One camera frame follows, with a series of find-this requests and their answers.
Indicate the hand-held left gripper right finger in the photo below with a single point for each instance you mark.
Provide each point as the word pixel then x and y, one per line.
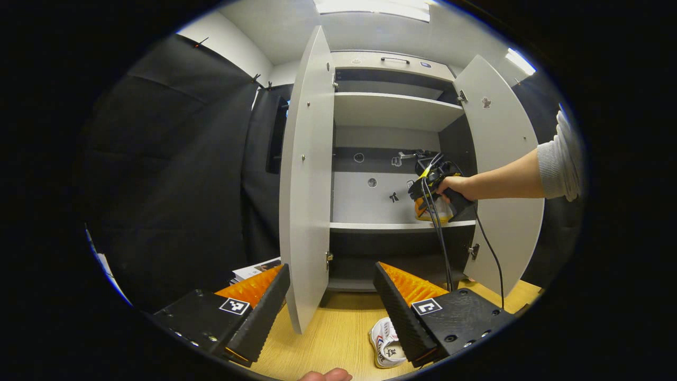
pixel 399 317

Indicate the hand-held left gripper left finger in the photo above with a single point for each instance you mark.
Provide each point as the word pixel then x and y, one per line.
pixel 264 317

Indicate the small ceiling light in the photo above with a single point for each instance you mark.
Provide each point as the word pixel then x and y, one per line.
pixel 520 62

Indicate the long ceiling light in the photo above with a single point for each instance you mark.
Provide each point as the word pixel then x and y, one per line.
pixel 370 8

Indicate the stack of magazines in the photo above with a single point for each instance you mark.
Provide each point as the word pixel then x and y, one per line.
pixel 254 271

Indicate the grey shoe cabinet door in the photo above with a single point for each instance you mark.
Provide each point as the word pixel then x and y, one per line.
pixel 508 238
pixel 307 185

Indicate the grey shoe cabinet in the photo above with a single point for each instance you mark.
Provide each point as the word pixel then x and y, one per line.
pixel 370 206

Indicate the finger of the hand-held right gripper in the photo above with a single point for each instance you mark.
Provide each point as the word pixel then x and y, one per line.
pixel 423 209

